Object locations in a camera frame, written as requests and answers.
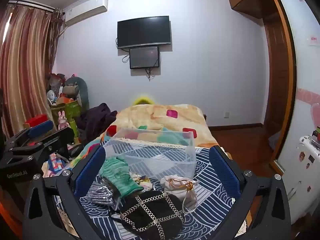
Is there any pink rabbit toy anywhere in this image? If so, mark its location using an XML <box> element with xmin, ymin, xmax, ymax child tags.
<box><xmin>57</xmin><ymin>110</ymin><xmax>71</xmax><ymax>131</ymax></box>

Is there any white air conditioner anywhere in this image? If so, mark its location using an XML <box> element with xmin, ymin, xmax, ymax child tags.
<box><xmin>63</xmin><ymin>0</ymin><xmax>109</xmax><ymax>27</ymax></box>

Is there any white appliance with stickers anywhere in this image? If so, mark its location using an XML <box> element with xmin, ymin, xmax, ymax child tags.
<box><xmin>284</xmin><ymin>133</ymin><xmax>320</xmax><ymax>227</ymax></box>

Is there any beige blanket with coloured squares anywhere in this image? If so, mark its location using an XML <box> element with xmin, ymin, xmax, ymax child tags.
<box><xmin>42</xmin><ymin>103</ymin><xmax>222</xmax><ymax>180</ymax></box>

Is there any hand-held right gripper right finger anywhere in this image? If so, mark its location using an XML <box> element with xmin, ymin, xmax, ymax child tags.
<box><xmin>209</xmin><ymin>144</ymin><xmax>292</xmax><ymax>240</ymax></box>

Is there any white sliding wardrobe door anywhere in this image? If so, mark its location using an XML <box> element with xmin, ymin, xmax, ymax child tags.
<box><xmin>272</xmin><ymin>0</ymin><xmax>320</xmax><ymax>227</ymax></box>

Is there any green knitted glove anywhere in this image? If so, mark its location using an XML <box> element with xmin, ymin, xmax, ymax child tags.
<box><xmin>99</xmin><ymin>156</ymin><xmax>145</xmax><ymax>198</ymax></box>

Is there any green cardboard box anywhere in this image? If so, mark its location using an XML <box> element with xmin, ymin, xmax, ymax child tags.
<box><xmin>51</xmin><ymin>99</ymin><xmax>83</xmax><ymax>126</ymax></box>

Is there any striped brown curtain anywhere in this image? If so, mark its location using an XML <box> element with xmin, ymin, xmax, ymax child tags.
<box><xmin>0</xmin><ymin>4</ymin><xmax>63</xmax><ymax>140</ymax></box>

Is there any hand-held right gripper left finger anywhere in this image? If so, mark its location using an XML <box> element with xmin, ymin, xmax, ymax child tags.
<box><xmin>22</xmin><ymin>144</ymin><xmax>107</xmax><ymax>240</ymax></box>

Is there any red box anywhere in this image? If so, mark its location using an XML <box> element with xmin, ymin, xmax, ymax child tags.
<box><xmin>23</xmin><ymin>114</ymin><xmax>49</xmax><ymax>130</ymax></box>

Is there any grey cloth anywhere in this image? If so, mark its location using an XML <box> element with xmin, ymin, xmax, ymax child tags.
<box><xmin>84</xmin><ymin>179</ymin><xmax>121</xmax><ymax>212</ymax></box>

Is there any white drawstring pouch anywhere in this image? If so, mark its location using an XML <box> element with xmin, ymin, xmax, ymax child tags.
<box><xmin>159</xmin><ymin>173</ymin><xmax>201</xmax><ymax>214</ymax></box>

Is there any dark purple garment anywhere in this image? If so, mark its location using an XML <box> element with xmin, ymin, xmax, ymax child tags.
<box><xmin>74</xmin><ymin>102</ymin><xmax>118</xmax><ymax>146</ymax></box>

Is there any green bottle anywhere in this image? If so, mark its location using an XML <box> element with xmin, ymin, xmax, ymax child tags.
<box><xmin>69</xmin><ymin>119</ymin><xmax>79</xmax><ymax>141</ymax></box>

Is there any clear plastic storage box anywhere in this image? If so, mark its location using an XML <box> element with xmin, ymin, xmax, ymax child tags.
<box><xmin>102</xmin><ymin>127</ymin><xmax>197</xmax><ymax>180</ymax></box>

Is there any wooden wardrobe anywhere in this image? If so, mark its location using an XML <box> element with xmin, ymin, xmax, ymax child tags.
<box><xmin>224</xmin><ymin>0</ymin><xmax>298</xmax><ymax>174</ymax></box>

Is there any small floral cloth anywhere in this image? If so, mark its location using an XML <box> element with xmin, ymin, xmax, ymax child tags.
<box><xmin>129</xmin><ymin>172</ymin><xmax>153</xmax><ymax>192</ymax></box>

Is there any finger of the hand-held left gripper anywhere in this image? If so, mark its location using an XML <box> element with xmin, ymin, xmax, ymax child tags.
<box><xmin>14</xmin><ymin>127</ymin><xmax>76</xmax><ymax>160</ymax></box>
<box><xmin>4</xmin><ymin>120</ymin><xmax>55</xmax><ymax>151</ymax></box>

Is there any curtain rod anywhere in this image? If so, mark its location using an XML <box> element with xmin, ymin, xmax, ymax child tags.
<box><xmin>7</xmin><ymin>0</ymin><xmax>56</xmax><ymax>13</ymax></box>

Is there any large black wall television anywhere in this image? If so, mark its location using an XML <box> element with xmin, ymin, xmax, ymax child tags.
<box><xmin>117</xmin><ymin>16</ymin><xmax>172</xmax><ymax>50</ymax></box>

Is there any yellow plush item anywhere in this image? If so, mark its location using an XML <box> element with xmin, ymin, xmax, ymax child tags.
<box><xmin>132</xmin><ymin>95</ymin><xmax>156</xmax><ymax>106</ymax></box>

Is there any black cloth bag with chains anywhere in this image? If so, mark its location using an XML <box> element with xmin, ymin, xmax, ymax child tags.
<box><xmin>109</xmin><ymin>189</ymin><xmax>186</xmax><ymax>240</ymax></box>

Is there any small black wall monitor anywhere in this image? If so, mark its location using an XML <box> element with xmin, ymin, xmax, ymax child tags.
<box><xmin>129</xmin><ymin>46</ymin><xmax>160</xmax><ymax>70</ymax></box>

